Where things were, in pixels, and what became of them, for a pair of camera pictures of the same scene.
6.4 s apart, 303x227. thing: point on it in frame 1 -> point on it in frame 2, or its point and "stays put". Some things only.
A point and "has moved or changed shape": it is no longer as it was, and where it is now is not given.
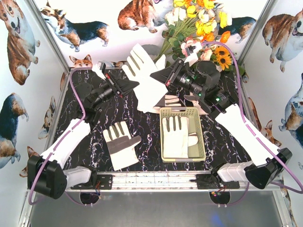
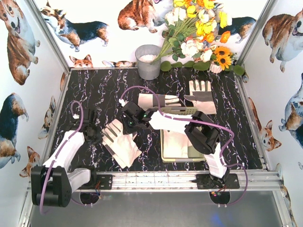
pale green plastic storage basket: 196,152 stays put
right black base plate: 207,181 stays put
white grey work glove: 176,142 stays put
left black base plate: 103,182 stays put
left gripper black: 116,86 -> 95,133
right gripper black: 172,74 -> 129,117
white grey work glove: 121,145 has moved or changed shape
